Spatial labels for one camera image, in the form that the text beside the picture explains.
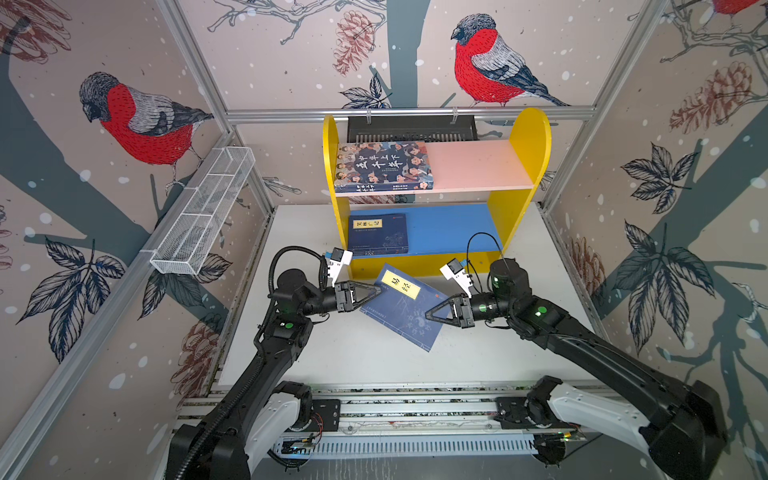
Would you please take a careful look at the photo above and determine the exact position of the white wire mesh basket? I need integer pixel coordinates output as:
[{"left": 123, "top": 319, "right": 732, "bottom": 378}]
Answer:
[{"left": 150, "top": 146, "right": 255, "bottom": 276}]

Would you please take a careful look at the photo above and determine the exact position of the yellow shelf with coloured boards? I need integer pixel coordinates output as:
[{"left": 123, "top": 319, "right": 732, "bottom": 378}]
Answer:
[{"left": 322, "top": 107, "right": 553, "bottom": 282}]

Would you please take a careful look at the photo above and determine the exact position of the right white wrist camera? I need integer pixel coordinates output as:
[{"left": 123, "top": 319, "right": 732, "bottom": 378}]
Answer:
[{"left": 440, "top": 258, "right": 474, "bottom": 298}]

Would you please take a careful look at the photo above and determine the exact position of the navy blue book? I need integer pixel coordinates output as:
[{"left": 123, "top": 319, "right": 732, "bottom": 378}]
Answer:
[
  {"left": 361, "top": 264, "right": 447, "bottom": 352},
  {"left": 348, "top": 213, "right": 409, "bottom": 256}
]

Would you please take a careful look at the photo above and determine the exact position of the illustrated colourful cover book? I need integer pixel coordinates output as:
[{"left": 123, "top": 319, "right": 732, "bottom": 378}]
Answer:
[{"left": 331, "top": 142, "right": 434, "bottom": 193}]

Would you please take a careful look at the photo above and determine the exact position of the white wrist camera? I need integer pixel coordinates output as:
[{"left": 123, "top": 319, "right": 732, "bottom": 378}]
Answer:
[
  {"left": 325, "top": 248, "right": 353, "bottom": 286},
  {"left": 440, "top": 258, "right": 474, "bottom": 298}
]

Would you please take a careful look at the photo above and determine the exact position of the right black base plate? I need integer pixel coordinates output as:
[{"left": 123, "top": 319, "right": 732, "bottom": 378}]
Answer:
[{"left": 493, "top": 396, "right": 544, "bottom": 430}]

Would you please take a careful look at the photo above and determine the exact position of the small green circuit board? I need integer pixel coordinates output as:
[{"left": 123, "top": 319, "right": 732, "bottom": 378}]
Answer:
[{"left": 280, "top": 438, "right": 315, "bottom": 457}]

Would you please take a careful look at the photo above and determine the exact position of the black slotted vent panel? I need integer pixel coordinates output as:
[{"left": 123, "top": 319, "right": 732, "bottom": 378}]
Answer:
[{"left": 347, "top": 115, "right": 478, "bottom": 143}]

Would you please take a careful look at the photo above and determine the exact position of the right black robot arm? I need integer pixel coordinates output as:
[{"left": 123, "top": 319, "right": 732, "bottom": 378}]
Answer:
[{"left": 425, "top": 258, "right": 728, "bottom": 479}]

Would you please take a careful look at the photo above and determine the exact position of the left black corrugated cable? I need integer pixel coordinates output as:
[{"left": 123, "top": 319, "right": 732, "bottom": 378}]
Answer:
[{"left": 173, "top": 245, "right": 328, "bottom": 480}]

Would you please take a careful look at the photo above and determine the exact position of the right thin black cable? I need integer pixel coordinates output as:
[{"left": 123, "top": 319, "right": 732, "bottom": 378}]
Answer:
[{"left": 464, "top": 232, "right": 505, "bottom": 289}]

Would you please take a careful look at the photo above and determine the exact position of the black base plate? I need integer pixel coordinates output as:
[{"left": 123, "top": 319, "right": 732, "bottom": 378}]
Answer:
[
  {"left": 300, "top": 399, "right": 341, "bottom": 433},
  {"left": 493, "top": 396, "right": 544, "bottom": 430}
]

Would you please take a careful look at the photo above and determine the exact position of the black round connector underneath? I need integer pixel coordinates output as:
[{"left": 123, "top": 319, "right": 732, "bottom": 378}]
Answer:
[{"left": 533, "top": 435, "right": 566, "bottom": 467}]

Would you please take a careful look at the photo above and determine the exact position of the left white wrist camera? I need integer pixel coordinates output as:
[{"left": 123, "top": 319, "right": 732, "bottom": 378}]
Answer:
[{"left": 325, "top": 248, "right": 353, "bottom": 286}]

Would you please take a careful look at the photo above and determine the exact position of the aluminium mounting rail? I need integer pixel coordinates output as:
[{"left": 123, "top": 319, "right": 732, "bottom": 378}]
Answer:
[{"left": 172, "top": 383, "right": 661, "bottom": 434}]

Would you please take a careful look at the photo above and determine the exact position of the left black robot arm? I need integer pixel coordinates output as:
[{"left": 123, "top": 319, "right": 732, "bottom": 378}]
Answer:
[{"left": 165, "top": 269, "right": 382, "bottom": 479}]

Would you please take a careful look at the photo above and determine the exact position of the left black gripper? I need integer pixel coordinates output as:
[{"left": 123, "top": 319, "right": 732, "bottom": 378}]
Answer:
[{"left": 299, "top": 282, "right": 380, "bottom": 319}]

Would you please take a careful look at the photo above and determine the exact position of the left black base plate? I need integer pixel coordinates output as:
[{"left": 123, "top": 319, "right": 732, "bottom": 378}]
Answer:
[{"left": 300, "top": 399, "right": 341, "bottom": 433}]

